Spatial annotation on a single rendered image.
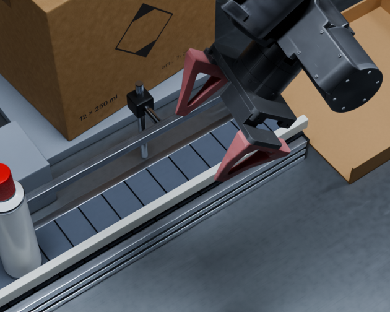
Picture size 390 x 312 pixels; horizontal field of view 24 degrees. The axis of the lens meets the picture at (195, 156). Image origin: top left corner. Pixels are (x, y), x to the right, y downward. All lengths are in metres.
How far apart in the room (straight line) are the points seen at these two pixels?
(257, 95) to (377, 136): 0.55
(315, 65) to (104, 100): 0.61
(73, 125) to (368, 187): 0.45
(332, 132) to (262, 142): 0.55
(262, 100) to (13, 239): 0.40
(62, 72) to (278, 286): 0.42
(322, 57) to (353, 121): 0.62
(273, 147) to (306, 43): 0.12
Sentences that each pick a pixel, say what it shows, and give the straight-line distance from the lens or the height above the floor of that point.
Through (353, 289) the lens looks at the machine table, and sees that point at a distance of 1.27.
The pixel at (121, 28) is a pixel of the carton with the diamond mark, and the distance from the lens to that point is 1.30.
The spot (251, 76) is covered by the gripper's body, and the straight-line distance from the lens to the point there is 0.89.
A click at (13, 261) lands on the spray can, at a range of 1.19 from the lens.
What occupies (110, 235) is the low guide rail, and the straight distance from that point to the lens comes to 1.21.
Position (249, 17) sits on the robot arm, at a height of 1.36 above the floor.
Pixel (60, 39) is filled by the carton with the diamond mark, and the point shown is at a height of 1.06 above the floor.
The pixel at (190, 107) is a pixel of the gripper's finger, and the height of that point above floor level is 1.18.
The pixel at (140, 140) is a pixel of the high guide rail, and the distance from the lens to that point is 1.24.
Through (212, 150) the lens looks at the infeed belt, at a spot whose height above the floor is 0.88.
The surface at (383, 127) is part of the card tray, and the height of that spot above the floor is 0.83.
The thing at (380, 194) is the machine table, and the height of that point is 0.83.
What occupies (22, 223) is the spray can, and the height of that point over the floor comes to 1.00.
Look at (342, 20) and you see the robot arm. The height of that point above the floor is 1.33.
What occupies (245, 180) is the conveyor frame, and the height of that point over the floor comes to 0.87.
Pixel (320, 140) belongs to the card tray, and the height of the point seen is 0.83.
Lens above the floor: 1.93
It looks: 53 degrees down
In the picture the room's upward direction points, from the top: straight up
